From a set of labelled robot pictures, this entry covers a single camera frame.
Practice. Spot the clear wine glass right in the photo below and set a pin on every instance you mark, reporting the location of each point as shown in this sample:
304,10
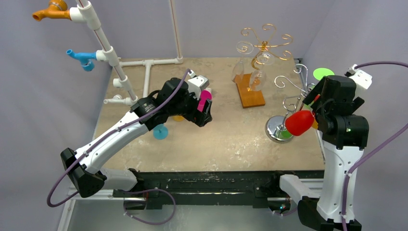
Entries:
258,76

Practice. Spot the chrome wire glass rack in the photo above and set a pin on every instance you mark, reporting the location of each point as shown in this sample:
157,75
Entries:
275,127

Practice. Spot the orange faucet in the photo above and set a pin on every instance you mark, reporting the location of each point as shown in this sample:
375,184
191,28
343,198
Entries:
57,9

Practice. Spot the red wine glass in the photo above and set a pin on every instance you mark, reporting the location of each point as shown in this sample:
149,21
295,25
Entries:
301,120

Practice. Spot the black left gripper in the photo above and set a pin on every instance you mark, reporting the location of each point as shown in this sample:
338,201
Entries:
200,118

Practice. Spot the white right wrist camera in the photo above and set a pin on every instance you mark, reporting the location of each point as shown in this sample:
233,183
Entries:
362,79

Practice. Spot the yellow wine glass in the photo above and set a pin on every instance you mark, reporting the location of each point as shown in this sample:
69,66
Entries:
178,118

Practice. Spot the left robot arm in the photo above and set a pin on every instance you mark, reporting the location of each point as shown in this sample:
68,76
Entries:
88,173

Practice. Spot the orange wine glass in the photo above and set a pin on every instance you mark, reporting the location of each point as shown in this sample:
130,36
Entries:
315,124

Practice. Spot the gold wire glass rack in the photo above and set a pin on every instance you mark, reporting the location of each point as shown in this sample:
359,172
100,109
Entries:
264,46

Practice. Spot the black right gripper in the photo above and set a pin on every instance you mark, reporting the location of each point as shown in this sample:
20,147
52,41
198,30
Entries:
317,104

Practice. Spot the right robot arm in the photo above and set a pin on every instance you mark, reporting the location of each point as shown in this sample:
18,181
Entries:
343,146

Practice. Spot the green wine glass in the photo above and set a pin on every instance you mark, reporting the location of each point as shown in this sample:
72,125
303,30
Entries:
322,72

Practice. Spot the clear wine glass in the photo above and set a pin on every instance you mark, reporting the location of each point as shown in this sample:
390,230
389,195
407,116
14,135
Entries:
239,67
258,76

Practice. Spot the pink wine glass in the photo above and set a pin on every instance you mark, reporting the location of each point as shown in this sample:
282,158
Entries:
205,95

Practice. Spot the blue faucet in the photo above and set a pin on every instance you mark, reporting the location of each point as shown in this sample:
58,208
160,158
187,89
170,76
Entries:
85,59

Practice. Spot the blue wine glass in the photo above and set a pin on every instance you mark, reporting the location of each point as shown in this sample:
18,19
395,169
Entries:
160,132

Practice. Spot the clear wine glass left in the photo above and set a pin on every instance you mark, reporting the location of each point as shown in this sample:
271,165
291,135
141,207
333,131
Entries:
239,67

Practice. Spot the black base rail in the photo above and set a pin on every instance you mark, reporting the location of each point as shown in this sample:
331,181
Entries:
258,189

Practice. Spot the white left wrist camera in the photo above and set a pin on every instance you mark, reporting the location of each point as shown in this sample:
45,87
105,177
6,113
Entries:
197,83

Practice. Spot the wooden rack base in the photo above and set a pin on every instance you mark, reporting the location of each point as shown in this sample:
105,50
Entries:
248,97

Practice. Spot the white PVC pipe frame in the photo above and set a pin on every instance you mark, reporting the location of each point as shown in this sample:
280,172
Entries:
85,13

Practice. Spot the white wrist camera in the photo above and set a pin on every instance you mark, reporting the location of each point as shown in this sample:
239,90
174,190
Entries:
197,83
362,79

